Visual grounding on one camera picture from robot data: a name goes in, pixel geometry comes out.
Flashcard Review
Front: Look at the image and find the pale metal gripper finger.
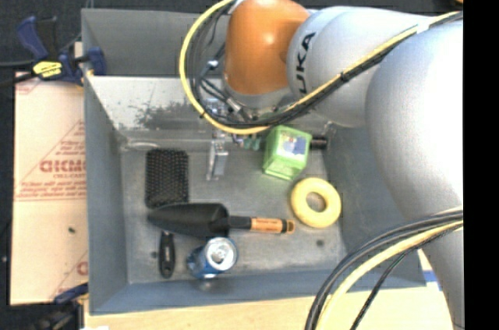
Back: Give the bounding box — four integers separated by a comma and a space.
205, 141, 218, 182
216, 143, 230, 178

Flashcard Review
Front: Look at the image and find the grey metal bin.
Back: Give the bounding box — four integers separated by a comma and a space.
80, 7, 428, 316

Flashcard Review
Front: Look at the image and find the black mesh brush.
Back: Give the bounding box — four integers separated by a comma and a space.
144, 148, 190, 209

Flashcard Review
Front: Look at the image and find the green box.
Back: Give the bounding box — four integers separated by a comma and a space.
261, 125, 313, 182

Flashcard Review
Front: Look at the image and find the blue drink can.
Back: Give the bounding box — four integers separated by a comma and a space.
186, 236, 239, 280

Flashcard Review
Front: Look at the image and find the small black folding tool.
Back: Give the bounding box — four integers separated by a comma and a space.
157, 230, 177, 279

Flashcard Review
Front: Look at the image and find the brown cardboard board red print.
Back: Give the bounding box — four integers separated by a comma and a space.
9, 70, 89, 307

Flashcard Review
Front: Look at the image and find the black trowel with orange handle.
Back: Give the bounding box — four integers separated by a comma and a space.
147, 201, 296, 240

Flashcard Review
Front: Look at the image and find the yellow ring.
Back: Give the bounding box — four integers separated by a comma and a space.
289, 176, 343, 229

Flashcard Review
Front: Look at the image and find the black cylinder on white bracket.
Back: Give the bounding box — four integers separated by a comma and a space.
309, 120, 337, 149

